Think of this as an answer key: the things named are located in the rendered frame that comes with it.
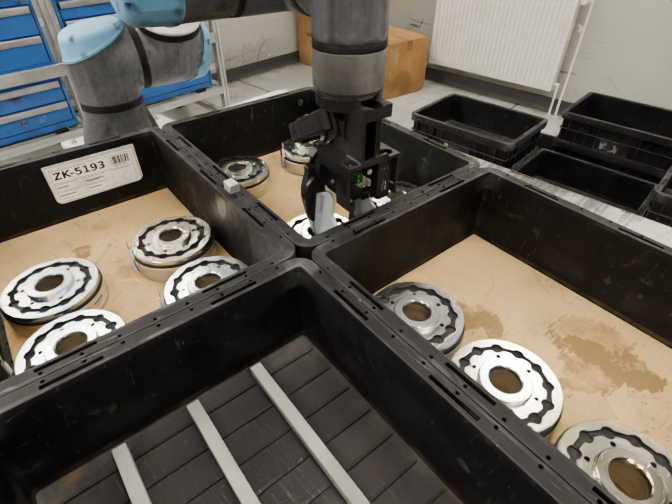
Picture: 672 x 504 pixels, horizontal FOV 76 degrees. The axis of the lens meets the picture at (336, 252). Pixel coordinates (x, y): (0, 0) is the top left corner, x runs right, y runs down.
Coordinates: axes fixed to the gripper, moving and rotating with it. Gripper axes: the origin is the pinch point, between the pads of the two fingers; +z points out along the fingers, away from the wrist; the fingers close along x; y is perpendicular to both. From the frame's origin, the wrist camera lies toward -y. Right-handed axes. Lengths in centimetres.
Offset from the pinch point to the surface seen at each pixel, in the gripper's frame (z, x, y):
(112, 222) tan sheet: 2.0, -25.1, -23.0
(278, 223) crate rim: -8.0, -10.6, 4.0
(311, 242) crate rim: -8.0, -9.4, 8.9
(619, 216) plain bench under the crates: 15, 62, 12
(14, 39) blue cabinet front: 12, -28, -205
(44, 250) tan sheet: 2.0, -34.3, -21.3
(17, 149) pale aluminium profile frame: 56, -46, -199
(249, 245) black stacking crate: -3.7, -13.0, 0.5
